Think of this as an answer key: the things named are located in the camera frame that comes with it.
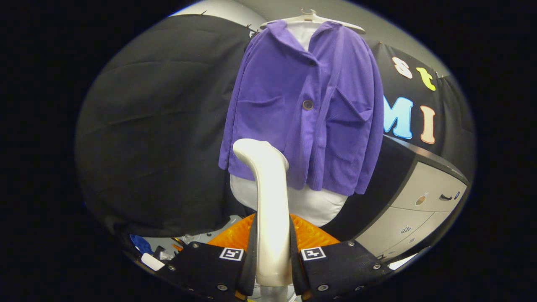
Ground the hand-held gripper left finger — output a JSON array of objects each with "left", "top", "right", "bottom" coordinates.
[{"left": 166, "top": 214, "right": 258, "bottom": 302}]

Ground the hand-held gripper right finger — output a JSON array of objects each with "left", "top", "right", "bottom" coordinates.
[{"left": 289, "top": 214, "right": 394, "bottom": 302}]

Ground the white garment steamer nozzle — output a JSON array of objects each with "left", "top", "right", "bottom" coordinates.
[{"left": 233, "top": 138, "right": 293, "bottom": 288}]

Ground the purple jacket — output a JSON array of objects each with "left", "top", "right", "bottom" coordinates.
[{"left": 218, "top": 20, "right": 384, "bottom": 197}]

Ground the white clothes hanger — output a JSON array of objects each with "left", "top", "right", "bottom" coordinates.
[{"left": 259, "top": 9, "right": 366, "bottom": 34}]

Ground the small white block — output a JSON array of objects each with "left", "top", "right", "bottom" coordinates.
[{"left": 141, "top": 253, "right": 165, "bottom": 271}]

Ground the white paper sheet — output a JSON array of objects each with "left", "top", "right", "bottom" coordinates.
[{"left": 388, "top": 253, "right": 418, "bottom": 270}]

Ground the blue floor item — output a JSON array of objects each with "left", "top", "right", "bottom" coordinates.
[{"left": 130, "top": 234, "right": 154, "bottom": 255}]

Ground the grey cabinet with dark top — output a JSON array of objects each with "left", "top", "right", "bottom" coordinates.
[{"left": 321, "top": 135, "right": 469, "bottom": 263}]

